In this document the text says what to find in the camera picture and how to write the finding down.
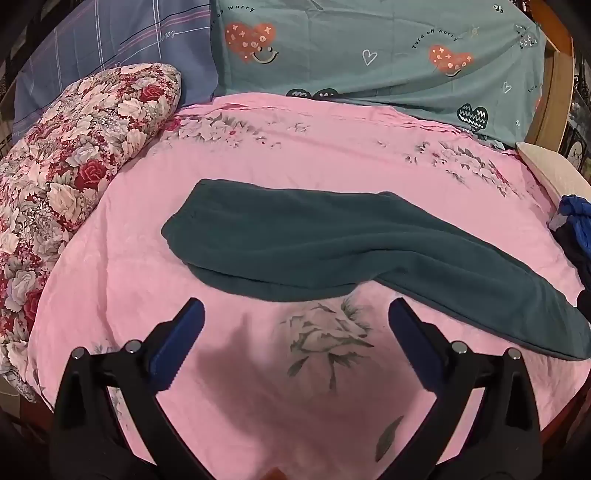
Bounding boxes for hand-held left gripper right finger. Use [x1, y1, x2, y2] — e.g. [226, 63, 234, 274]
[383, 298, 543, 480]

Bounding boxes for white pillow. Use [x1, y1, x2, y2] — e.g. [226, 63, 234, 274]
[516, 141, 591, 206]

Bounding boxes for teal heart print pillow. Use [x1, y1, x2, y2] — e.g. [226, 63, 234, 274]
[210, 0, 548, 148]

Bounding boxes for blue garment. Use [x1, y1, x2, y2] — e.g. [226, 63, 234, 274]
[547, 195, 591, 259]

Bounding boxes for pink floral bedsheet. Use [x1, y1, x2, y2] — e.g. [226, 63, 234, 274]
[25, 92, 587, 480]

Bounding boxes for blue plaid pillow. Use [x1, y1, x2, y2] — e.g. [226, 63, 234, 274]
[11, 0, 220, 144]

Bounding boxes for dark garment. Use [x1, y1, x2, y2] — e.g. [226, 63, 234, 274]
[551, 226, 591, 287]

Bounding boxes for red floral quilt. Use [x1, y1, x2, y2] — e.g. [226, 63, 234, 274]
[0, 62, 183, 402]

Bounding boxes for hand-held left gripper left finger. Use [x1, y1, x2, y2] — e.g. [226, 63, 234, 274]
[48, 298, 213, 480]

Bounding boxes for dark green pants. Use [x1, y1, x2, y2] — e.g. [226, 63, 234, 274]
[161, 179, 591, 361]

